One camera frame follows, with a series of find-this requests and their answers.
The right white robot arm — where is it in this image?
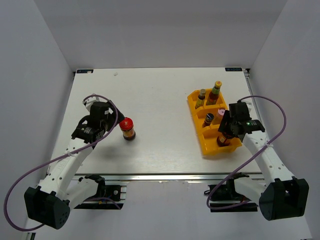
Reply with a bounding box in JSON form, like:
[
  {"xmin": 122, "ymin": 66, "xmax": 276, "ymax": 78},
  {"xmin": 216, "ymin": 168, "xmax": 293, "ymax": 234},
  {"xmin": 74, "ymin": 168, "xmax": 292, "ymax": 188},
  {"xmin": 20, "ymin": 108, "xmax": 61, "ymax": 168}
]
[{"xmin": 218, "ymin": 101, "xmax": 309, "ymax": 221}]

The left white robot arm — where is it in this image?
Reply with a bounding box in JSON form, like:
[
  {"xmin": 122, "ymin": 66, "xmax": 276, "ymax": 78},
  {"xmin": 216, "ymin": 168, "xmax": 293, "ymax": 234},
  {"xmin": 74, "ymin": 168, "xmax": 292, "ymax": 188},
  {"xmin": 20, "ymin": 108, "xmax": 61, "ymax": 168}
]
[{"xmin": 24, "ymin": 100, "xmax": 124, "ymax": 230}]

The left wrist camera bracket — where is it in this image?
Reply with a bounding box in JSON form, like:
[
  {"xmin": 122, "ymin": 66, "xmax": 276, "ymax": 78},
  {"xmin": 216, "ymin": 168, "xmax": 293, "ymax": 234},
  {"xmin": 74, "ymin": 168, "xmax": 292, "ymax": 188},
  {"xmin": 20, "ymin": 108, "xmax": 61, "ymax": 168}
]
[{"xmin": 82, "ymin": 93, "xmax": 100, "ymax": 113}]

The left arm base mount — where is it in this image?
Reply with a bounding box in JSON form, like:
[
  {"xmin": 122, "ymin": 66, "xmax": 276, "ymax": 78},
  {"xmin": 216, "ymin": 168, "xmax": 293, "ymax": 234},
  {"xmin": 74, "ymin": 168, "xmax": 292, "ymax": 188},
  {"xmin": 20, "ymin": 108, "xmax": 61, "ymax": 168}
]
[{"xmin": 75, "ymin": 174, "xmax": 126, "ymax": 210}]

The small yellow-label brown-cap bottle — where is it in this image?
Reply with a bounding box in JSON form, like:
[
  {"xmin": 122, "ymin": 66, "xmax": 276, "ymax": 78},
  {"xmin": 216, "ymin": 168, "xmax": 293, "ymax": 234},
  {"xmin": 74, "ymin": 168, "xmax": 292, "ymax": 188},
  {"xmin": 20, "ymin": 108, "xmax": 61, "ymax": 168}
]
[{"xmin": 195, "ymin": 88, "xmax": 206, "ymax": 109}]

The left blue corner sticker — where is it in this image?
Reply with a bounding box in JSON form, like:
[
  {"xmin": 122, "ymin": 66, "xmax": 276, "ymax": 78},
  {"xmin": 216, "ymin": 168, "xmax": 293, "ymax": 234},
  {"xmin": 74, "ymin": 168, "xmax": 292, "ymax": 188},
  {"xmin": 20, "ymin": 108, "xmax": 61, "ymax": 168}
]
[{"xmin": 76, "ymin": 69, "xmax": 94, "ymax": 74}]

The right blue corner sticker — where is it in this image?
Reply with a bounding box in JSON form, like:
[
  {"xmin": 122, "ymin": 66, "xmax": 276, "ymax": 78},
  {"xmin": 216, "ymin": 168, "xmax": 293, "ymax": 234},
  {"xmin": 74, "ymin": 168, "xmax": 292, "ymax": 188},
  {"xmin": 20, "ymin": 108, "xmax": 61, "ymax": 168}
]
[{"xmin": 224, "ymin": 67, "xmax": 243, "ymax": 72}]

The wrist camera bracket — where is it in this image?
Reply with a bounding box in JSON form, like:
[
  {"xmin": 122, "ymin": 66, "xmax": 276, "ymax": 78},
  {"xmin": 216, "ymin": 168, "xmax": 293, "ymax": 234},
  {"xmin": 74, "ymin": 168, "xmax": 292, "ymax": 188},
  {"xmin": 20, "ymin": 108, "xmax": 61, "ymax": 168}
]
[
  {"xmin": 241, "ymin": 100, "xmax": 253, "ymax": 113},
  {"xmin": 82, "ymin": 93, "xmax": 100, "ymax": 113}
]

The black-cap pepper bottle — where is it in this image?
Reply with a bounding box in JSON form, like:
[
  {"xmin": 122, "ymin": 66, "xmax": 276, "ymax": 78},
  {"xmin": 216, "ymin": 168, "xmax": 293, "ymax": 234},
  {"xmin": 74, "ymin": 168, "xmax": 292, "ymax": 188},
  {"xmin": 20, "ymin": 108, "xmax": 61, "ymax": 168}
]
[{"xmin": 202, "ymin": 113, "xmax": 215, "ymax": 128}]

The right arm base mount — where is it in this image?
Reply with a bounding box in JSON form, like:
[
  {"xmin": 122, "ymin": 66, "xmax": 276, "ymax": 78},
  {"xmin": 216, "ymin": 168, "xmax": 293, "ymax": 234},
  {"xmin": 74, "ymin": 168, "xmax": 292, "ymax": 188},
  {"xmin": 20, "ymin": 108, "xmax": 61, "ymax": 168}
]
[{"xmin": 209, "ymin": 173, "xmax": 258, "ymax": 213}]

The yellow three-compartment plastic bin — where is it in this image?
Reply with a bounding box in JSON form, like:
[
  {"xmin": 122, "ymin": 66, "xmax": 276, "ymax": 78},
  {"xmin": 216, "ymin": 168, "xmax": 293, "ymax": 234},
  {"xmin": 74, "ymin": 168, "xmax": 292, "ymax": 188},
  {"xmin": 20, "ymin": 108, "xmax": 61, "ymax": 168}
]
[{"xmin": 187, "ymin": 89, "xmax": 242, "ymax": 156}]

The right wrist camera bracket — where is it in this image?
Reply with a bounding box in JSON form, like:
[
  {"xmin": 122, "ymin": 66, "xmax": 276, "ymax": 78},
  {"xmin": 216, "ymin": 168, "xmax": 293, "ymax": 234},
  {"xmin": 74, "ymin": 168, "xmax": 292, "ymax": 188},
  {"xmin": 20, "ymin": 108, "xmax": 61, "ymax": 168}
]
[{"xmin": 241, "ymin": 100, "xmax": 253, "ymax": 113}]

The pink-cap spice shaker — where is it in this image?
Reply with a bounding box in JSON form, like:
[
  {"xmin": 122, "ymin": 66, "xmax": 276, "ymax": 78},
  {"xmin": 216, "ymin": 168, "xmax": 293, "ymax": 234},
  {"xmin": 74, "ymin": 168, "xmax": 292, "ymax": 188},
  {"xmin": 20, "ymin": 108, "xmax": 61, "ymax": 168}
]
[{"xmin": 211, "ymin": 108, "xmax": 225, "ymax": 125}]

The yellow-cap chili sauce bottle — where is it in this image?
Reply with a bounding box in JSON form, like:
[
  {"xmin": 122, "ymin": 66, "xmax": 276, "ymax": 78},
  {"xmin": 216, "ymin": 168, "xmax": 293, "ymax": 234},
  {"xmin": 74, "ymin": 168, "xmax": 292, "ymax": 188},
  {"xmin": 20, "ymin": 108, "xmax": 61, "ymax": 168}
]
[{"xmin": 206, "ymin": 81, "xmax": 222, "ymax": 106}]

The red-lid sauce jar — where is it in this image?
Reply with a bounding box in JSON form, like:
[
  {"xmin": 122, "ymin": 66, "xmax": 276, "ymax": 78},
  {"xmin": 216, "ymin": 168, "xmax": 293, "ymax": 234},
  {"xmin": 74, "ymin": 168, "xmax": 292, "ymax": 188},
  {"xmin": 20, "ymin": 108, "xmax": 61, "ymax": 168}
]
[
  {"xmin": 119, "ymin": 117, "xmax": 136, "ymax": 141},
  {"xmin": 216, "ymin": 133, "xmax": 232, "ymax": 147}
]

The blue corner sticker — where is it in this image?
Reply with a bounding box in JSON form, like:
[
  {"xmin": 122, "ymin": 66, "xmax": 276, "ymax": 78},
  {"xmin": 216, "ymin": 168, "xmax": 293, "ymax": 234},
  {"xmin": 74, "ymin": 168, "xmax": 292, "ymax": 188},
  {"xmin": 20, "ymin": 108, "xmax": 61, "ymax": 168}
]
[
  {"xmin": 224, "ymin": 67, "xmax": 243, "ymax": 72},
  {"xmin": 76, "ymin": 69, "xmax": 94, "ymax": 74}
]

